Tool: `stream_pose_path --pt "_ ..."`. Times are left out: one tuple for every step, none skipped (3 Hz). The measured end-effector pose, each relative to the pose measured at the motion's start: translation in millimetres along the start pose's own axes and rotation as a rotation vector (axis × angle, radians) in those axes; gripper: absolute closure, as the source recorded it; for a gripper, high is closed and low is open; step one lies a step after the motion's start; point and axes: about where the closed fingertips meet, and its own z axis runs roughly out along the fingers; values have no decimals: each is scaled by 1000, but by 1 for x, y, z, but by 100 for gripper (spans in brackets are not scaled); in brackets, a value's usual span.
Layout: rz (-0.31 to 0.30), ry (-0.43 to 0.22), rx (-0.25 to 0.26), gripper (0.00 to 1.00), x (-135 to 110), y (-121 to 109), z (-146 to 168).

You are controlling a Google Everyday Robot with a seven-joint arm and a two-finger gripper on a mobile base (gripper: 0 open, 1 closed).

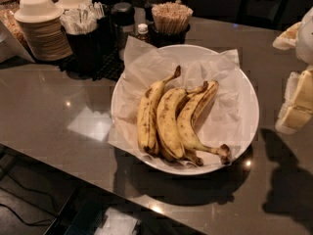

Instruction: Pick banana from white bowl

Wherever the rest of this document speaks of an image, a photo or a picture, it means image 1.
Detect cereal dispenser container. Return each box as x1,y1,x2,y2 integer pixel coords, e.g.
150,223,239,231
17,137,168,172
0,0,34,63

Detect black lid shaker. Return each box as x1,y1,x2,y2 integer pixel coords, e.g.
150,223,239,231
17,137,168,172
112,2,135,60

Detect white bowl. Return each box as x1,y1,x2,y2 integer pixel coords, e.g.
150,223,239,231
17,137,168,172
111,44,260,176

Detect white paper liner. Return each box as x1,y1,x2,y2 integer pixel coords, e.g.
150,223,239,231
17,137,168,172
109,37,244,165

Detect spotted banana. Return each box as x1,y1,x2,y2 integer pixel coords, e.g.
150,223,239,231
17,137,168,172
177,80,231,165
156,81,208,159
137,66,181,156

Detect black mesh mat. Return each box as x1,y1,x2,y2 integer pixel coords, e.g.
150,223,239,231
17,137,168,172
59,49,124,81

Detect black cup of wrapped cutlery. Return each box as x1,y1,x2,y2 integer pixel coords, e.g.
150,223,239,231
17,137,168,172
60,0,105,76

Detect white napkin below counter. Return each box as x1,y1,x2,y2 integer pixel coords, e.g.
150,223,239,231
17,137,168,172
94,208,140,235

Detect front stack paper bowls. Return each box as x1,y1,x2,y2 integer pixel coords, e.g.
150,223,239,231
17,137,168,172
14,0,71,62

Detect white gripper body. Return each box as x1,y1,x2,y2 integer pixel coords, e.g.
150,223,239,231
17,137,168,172
295,7,313,65

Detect small white cap bottle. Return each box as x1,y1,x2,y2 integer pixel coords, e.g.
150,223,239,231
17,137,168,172
136,23,150,43

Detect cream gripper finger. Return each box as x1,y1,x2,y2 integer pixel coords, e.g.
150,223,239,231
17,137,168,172
275,70,313,134
273,22,301,50

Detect black cup of stir sticks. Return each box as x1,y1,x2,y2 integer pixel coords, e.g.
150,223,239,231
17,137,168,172
151,2,194,48

